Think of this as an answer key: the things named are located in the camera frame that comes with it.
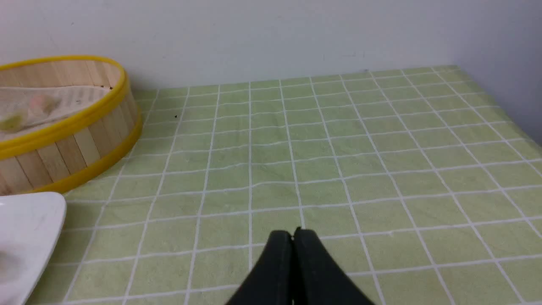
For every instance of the white square plate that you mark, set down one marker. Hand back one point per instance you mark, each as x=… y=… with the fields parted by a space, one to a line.
x=30 y=225

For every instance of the green steamed dumpling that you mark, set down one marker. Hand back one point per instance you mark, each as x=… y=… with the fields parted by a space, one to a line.
x=12 y=123

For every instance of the white mesh steamer liner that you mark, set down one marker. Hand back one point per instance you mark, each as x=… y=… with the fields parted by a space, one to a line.
x=71 y=100

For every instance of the pink steamed dumpling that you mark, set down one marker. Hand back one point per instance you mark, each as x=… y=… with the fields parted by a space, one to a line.
x=41 y=105

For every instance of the bamboo steamer basket yellow rim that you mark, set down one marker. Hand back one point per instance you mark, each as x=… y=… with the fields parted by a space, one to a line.
x=76 y=149

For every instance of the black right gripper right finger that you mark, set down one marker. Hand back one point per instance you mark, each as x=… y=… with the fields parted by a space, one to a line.
x=317 y=278

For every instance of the green checkered tablecloth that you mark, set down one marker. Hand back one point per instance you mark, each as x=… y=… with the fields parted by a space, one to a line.
x=419 y=185

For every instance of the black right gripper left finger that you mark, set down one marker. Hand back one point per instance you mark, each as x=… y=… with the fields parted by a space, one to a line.
x=268 y=282

